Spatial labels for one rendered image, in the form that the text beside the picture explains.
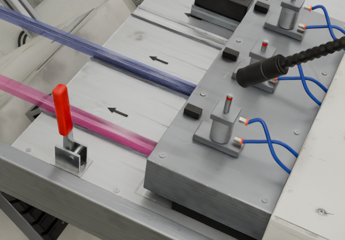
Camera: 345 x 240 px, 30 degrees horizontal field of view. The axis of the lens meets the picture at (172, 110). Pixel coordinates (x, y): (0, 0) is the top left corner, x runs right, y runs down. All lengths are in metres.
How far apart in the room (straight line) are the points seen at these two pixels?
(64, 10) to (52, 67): 0.93
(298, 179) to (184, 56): 0.29
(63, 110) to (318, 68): 0.31
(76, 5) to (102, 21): 0.84
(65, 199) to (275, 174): 0.22
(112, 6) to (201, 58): 0.59
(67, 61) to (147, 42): 0.44
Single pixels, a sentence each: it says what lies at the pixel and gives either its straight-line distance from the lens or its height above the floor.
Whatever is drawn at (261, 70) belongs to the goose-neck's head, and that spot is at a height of 1.29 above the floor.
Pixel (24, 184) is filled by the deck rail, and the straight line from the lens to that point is 0.72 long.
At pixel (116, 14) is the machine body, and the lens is 1.41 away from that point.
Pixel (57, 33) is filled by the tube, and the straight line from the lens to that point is 0.85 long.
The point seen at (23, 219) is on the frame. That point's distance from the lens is 1.11.
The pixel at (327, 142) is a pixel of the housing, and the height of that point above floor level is 1.25.
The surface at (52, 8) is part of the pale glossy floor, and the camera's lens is 2.14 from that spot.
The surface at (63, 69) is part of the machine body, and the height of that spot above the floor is 0.62.
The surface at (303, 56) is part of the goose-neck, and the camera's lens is 0.52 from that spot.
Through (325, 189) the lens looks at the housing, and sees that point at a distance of 0.63.
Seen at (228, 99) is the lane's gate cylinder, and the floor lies 1.21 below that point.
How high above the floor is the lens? 1.59
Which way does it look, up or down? 42 degrees down
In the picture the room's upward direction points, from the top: 71 degrees clockwise
